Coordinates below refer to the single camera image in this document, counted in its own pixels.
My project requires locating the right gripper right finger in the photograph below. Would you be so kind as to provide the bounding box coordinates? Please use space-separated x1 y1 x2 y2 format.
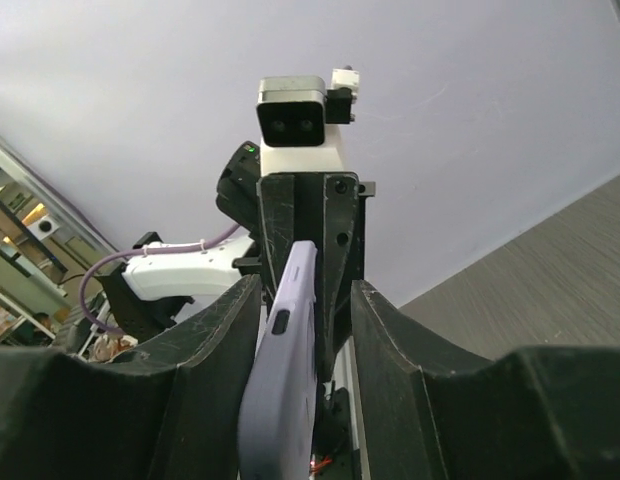
351 281 620 479

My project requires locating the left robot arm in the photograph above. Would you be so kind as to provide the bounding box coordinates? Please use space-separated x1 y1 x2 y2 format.
98 141 376 382

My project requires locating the phone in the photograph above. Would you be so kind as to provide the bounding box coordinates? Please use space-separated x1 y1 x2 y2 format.
237 240 317 479

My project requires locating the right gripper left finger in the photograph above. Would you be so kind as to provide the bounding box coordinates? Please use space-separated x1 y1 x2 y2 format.
0 275 261 479

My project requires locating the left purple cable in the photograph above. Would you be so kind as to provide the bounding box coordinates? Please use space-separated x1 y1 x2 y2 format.
79 223 241 336

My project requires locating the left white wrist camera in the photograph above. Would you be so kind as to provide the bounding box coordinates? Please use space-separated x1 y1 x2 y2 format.
256 66 360 177

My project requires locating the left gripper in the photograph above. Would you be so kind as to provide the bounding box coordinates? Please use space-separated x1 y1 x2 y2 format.
257 172 376 380

